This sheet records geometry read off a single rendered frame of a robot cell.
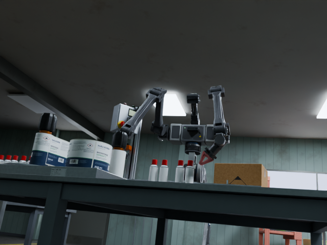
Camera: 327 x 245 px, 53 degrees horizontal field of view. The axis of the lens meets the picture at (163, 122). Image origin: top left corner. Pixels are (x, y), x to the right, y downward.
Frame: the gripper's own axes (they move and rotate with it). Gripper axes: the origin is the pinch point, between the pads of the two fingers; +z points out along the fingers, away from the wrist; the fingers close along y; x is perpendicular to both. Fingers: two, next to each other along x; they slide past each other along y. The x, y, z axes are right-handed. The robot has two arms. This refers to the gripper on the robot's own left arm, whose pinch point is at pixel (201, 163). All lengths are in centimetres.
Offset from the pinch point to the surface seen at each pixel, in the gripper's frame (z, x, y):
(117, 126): 21, -61, 0
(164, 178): 21.6, -9.6, 1.5
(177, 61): -94, -243, -273
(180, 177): 14.5, -2.6, 2.1
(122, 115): 13, -65, -2
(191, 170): 7.0, -0.5, 2.2
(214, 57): -135, -194, -269
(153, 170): 23.3, -18.0, 2.4
